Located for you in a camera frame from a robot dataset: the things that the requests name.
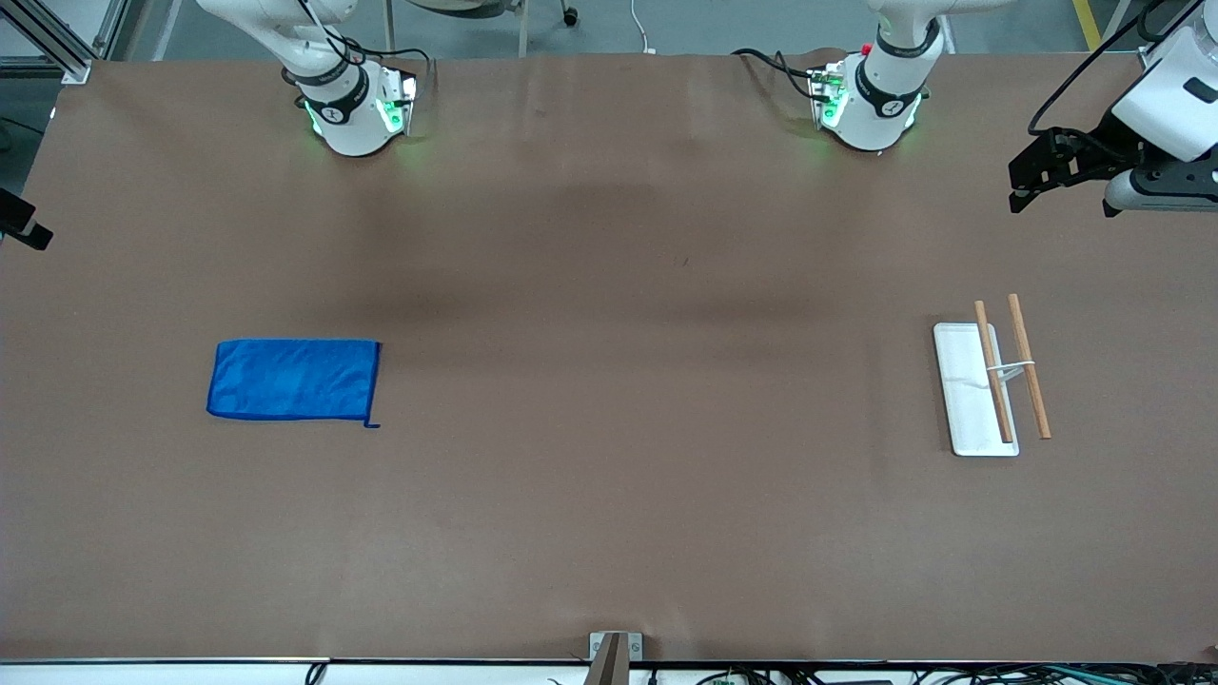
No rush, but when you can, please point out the blue microfibre towel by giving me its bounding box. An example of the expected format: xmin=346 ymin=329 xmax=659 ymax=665
xmin=206 ymin=339 xmax=383 ymax=429

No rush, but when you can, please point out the wooden rack bar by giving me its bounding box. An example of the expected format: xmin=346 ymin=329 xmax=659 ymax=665
xmin=1008 ymin=293 xmax=1052 ymax=440
xmin=973 ymin=300 xmax=1015 ymax=445

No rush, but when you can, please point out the chair base with caster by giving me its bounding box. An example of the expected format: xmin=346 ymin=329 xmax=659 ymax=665
xmin=381 ymin=0 xmax=581 ymax=58

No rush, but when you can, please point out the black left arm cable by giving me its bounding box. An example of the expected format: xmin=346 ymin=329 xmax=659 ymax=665
xmin=1027 ymin=0 xmax=1206 ymax=136

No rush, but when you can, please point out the aluminium profile frame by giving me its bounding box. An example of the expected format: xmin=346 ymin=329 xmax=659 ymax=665
xmin=0 ymin=0 xmax=129 ymax=85

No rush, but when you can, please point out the white wire rack bracket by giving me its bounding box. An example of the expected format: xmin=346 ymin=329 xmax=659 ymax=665
xmin=969 ymin=358 xmax=1036 ymax=389

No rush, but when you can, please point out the white rack base plate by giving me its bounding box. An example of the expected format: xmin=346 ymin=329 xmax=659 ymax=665
xmin=933 ymin=323 xmax=1020 ymax=458

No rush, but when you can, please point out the black left base cable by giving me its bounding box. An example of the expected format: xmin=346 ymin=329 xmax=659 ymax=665
xmin=731 ymin=48 xmax=825 ymax=102

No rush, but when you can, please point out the black base cable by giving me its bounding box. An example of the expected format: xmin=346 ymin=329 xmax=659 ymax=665
xmin=297 ymin=0 xmax=437 ymax=104
xmin=731 ymin=48 xmax=825 ymax=102

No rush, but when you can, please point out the black right base cable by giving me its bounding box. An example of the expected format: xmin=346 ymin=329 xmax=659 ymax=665
xmin=297 ymin=0 xmax=437 ymax=104

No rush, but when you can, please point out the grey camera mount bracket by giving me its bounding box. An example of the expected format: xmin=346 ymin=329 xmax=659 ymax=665
xmin=588 ymin=632 xmax=644 ymax=663

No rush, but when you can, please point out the brown camera mount post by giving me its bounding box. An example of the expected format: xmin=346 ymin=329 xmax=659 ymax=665
xmin=584 ymin=633 xmax=631 ymax=685

